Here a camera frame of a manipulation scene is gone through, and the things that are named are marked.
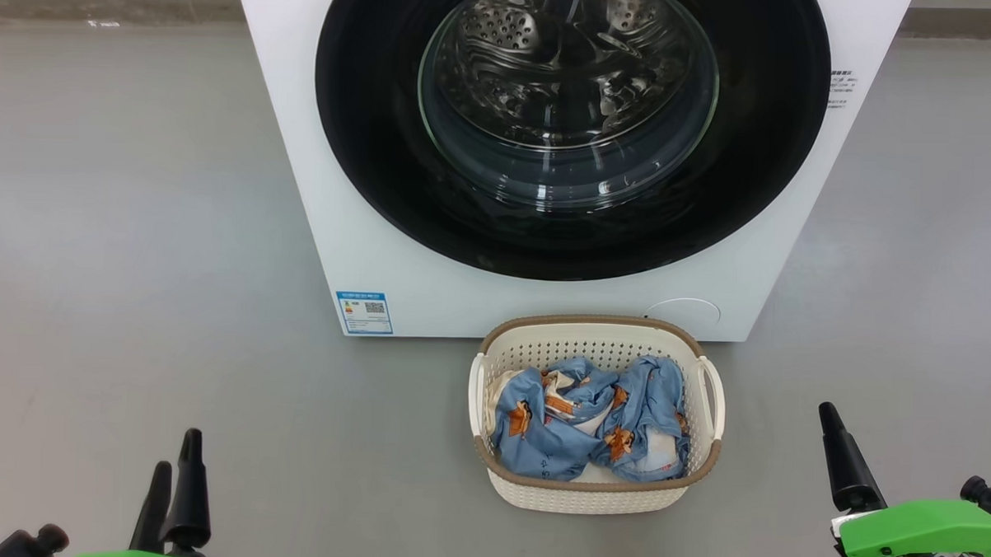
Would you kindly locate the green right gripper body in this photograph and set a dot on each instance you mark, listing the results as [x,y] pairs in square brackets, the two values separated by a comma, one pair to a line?
[923,532]

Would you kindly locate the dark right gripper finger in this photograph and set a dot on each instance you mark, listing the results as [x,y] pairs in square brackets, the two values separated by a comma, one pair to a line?
[850,472]

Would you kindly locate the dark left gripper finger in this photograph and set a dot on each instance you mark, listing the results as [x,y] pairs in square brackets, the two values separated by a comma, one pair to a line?
[191,507]
[153,514]

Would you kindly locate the blue cartoon print garment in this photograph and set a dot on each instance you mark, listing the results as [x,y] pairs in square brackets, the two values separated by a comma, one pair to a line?
[652,408]
[539,445]

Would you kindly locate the washing machine glass door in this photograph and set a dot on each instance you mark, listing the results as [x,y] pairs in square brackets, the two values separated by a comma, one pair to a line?
[361,101]

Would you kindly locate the white front-load washing machine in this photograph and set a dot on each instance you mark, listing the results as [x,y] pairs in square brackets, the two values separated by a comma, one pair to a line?
[462,302]

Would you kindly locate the washing machine drum opening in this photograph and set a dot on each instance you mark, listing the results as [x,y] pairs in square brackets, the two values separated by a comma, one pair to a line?
[512,32]

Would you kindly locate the round white filter cover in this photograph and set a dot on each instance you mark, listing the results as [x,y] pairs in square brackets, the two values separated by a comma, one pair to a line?
[684,312]

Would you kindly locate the blue energy label sticker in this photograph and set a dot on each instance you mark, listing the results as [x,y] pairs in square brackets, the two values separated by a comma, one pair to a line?
[364,313]

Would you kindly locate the cream perforated laundry basket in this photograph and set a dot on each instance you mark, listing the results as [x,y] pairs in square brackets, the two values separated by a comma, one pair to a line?
[587,496]

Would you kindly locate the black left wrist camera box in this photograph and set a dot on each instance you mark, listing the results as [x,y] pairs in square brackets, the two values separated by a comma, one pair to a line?
[29,542]

